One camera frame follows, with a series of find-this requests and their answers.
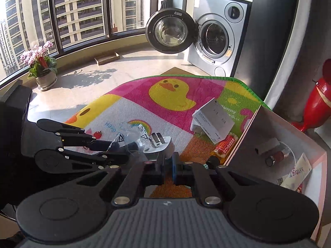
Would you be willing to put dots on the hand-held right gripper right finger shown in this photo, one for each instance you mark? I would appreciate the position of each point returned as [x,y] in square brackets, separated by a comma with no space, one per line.
[175,169]

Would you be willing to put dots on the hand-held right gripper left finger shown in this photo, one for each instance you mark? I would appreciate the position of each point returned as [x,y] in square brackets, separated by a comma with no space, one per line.
[159,171]

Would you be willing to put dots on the colourful duck play mat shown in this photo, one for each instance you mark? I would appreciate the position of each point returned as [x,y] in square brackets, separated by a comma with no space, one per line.
[144,108]

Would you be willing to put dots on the white cardboard box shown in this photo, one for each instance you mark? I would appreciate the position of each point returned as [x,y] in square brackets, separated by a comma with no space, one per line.
[213,120]

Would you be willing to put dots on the white power plug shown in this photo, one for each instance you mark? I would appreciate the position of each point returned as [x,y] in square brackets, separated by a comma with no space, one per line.
[159,144]

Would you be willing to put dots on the red vase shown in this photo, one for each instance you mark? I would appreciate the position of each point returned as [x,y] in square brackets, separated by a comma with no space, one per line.
[316,100]

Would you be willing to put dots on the silver washing machine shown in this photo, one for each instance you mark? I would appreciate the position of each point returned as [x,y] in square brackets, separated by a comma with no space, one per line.
[219,36]

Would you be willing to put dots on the clear plastic bag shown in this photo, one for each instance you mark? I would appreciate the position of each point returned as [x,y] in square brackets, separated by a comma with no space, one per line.
[129,138]

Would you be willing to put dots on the white open storage box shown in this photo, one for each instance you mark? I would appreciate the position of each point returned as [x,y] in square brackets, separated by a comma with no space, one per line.
[261,180]

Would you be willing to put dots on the flat cardboard tray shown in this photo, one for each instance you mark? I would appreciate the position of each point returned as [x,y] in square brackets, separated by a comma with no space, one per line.
[107,58]

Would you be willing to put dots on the yellow bottle with red label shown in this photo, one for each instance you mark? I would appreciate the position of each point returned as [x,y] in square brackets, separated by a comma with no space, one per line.
[225,146]

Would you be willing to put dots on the white printed packet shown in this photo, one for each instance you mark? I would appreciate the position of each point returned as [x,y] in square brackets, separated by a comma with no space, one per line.
[297,171]

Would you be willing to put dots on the potted pink orchid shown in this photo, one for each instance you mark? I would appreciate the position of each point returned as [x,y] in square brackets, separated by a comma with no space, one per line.
[41,67]

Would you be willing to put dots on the small white packet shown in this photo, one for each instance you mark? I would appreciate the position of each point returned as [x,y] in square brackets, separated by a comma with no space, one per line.
[267,146]

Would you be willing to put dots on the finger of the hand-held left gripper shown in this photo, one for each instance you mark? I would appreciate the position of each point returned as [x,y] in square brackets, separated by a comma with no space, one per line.
[85,160]
[77,137]

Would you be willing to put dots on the dark cloth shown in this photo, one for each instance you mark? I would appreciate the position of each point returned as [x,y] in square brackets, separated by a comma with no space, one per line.
[165,4]

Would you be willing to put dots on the small red cylinder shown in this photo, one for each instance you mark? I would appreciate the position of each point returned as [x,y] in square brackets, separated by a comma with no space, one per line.
[276,158]

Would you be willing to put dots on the dark framed window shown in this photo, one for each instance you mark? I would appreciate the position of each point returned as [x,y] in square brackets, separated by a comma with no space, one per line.
[51,13]

